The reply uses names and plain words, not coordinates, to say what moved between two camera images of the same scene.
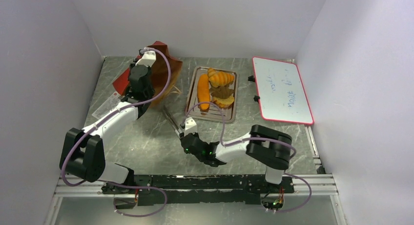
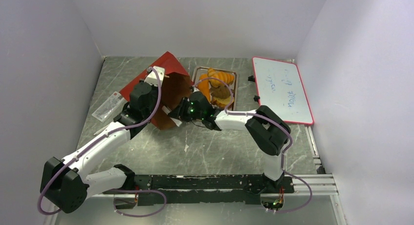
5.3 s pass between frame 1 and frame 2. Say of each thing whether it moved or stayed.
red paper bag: moved
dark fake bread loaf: stayed
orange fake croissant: stayed
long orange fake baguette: stayed
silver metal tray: moved
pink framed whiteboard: stayed
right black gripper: moved
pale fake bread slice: stayed
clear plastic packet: stayed
